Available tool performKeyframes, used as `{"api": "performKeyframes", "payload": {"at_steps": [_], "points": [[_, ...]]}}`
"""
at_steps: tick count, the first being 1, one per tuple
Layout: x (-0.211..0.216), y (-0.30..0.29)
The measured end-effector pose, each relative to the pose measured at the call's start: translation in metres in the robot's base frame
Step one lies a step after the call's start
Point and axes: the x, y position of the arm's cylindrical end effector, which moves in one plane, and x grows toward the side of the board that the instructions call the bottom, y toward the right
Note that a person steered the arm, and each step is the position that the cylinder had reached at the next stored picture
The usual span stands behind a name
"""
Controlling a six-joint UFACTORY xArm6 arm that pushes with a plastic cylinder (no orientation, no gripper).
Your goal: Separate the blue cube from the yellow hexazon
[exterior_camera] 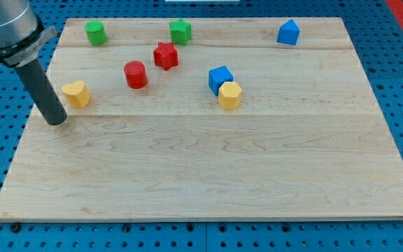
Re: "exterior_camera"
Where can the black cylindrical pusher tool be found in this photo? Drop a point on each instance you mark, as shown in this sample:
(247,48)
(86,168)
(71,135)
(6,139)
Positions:
(40,89)

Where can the red cylinder block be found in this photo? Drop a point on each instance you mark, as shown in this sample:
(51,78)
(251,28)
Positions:
(135,73)

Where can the green star block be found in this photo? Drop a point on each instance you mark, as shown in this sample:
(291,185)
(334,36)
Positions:
(180,31)

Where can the green cylinder block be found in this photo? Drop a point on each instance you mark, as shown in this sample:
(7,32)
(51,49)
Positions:
(96,33)

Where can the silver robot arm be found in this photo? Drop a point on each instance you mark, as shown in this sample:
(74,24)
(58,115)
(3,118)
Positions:
(22,33)

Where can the yellow hexagon block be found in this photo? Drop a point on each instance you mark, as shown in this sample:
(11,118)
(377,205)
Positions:
(229,95)

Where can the wooden board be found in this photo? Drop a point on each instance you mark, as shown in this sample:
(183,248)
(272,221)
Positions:
(307,143)

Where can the red star block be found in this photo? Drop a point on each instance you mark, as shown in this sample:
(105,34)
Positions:
(166,56)

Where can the yellow heart block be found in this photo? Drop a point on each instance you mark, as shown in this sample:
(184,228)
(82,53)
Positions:
(77,94)

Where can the blue pentagon block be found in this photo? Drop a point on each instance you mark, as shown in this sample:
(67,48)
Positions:
(288,33)

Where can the blue cube block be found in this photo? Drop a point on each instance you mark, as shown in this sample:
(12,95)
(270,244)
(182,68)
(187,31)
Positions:
(217,76)

